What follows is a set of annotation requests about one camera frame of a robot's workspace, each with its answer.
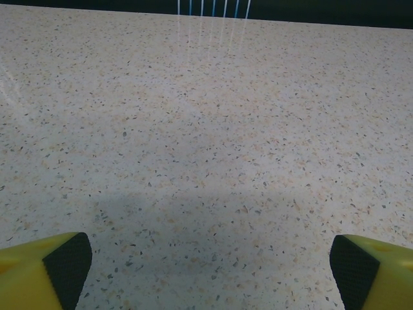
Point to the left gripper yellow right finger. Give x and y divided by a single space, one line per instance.
380 277

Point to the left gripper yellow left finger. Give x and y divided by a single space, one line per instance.
35 274

